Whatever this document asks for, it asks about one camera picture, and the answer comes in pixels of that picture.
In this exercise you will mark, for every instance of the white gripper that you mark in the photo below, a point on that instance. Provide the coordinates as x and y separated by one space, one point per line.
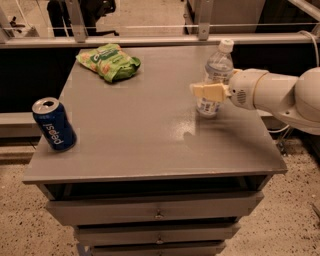
244 89

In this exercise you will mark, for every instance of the clear plastic water bottle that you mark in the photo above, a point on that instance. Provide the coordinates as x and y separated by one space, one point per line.
218 69

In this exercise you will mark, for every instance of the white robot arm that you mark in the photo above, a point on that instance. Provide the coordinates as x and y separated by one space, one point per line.
293 100

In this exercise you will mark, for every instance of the blue pepsi can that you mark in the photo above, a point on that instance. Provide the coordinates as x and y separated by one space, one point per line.
51 117

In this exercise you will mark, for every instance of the green chip bag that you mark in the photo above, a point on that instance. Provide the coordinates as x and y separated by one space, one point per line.
110 62

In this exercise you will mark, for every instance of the grey drawer cabinet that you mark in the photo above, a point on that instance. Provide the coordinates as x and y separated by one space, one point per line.
142 137

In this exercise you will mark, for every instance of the bottom grey drawer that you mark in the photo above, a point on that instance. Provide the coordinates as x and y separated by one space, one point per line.
203 248

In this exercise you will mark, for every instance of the grey drawer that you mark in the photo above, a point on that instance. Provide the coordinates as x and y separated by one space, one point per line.
203 248
156 234
154 208

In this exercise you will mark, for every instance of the top grey drawer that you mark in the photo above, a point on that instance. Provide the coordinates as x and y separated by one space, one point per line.
154 208

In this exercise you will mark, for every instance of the middle grey drawer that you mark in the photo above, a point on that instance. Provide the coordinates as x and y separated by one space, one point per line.
156 234

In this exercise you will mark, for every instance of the metal railing frame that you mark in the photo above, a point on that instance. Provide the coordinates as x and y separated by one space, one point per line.
26 23

